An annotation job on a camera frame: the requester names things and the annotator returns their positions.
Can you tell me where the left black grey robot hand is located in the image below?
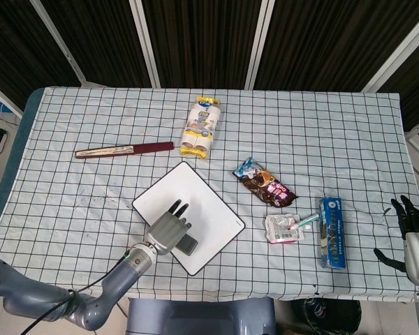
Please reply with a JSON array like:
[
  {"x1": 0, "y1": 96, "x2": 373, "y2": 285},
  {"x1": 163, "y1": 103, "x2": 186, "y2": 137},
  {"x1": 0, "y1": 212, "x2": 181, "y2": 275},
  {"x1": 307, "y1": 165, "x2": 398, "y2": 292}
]
[{"x1": 143, "y1": 199, "x2": 193, "y2": 256}]

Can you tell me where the grey whiteboard eraser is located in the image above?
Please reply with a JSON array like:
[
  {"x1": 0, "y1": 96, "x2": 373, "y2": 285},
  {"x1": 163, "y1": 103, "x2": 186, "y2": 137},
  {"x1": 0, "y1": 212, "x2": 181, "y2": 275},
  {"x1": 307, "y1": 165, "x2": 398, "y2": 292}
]
[{"x1": 174, "y1": 234, "x2": 199, "y2": 258}]

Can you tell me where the white whiteboard with black rim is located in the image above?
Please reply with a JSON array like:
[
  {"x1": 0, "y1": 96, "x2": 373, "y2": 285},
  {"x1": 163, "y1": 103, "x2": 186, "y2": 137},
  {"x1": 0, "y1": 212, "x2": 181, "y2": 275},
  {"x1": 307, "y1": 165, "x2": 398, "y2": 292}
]
[{"x1": 131, "y1": 161, "x2": 247, "y2": 276}]

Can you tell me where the dark red folding fan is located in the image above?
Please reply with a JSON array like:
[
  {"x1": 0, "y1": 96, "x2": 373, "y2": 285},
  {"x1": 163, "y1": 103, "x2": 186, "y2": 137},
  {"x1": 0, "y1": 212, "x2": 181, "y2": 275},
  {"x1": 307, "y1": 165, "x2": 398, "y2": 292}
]
[{"x1": 74, "y1": 141, "x2": 175, "y2": 160}]

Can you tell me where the long blue cardboard box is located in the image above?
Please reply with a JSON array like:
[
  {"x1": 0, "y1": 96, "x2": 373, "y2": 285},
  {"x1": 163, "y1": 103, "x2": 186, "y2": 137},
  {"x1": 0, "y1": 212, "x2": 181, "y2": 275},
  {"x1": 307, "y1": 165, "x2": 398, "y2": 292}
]
[{"x1": 316, "y1": 197, "x2": 347, "y2": 269}]

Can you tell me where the grey blue robot torso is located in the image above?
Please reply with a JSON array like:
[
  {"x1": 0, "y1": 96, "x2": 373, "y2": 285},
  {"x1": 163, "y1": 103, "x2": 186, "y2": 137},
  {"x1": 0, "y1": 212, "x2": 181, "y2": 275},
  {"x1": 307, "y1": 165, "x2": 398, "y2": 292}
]
[{"x1": 126, "y1": 297, "x2": 277, "y2": 335}]

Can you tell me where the white black checked tablecloth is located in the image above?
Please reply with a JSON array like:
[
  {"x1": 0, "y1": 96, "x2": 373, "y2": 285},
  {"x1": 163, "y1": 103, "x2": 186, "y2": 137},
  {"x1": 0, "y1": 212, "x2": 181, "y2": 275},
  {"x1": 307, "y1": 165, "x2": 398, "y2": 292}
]
[{"x1": 0, "y1": 86, "x2": 418, "y2": 302}]

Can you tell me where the yellow white roll refill pack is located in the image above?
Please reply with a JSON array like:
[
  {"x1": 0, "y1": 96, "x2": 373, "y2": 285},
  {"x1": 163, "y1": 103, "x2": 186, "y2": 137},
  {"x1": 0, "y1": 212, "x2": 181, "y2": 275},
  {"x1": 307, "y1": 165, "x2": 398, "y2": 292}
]
[{"x1": 179, "y1": 96, "x2": 224, "y2": 161}]

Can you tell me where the brown chocolate snack packet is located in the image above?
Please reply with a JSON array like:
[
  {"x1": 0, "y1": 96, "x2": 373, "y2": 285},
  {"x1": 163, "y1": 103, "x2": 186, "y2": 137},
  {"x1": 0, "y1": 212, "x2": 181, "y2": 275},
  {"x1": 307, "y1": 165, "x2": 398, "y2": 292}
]
[{"x1": 233, "y1": 156, "x2": 300, "y2": 207}]

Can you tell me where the black bag under table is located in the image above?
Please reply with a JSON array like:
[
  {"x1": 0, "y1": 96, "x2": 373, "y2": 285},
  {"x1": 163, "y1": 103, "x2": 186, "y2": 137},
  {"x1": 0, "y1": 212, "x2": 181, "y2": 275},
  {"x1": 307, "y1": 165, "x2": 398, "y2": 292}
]
[{"x1": 291, "y1": 296, "x2": 362, "y2": 335}]

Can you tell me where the clear pouch with pink edge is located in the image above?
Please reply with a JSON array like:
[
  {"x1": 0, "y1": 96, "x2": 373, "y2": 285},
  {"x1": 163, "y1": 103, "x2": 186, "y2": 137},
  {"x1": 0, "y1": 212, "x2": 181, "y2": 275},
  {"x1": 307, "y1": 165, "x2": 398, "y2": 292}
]
[{"x1": 265, "y1": 213, "x2": 307, "y2": 245}]

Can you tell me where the small white green tube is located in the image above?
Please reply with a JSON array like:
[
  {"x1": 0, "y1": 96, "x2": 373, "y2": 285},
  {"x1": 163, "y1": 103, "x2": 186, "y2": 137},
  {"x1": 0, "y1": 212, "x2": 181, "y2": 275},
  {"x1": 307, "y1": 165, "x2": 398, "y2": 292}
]
[{"x1": 288, "y1": 213, "x2": 321, "y2": 231}]

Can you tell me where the blue table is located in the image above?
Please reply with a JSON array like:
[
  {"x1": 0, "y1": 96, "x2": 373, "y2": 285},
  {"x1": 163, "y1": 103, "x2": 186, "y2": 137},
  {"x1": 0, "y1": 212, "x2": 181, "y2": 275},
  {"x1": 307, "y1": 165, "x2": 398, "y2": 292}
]
[{"x1": 0, "y1": 87, "x2": 45, "y2": 241}]

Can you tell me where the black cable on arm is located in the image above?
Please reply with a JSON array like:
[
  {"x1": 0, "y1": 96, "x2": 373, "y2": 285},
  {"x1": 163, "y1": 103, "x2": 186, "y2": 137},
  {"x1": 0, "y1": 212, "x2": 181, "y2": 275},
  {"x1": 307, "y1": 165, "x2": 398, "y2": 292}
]
[{"x1": 20, "y1": 249, "x2": 131, "y2": 335}]

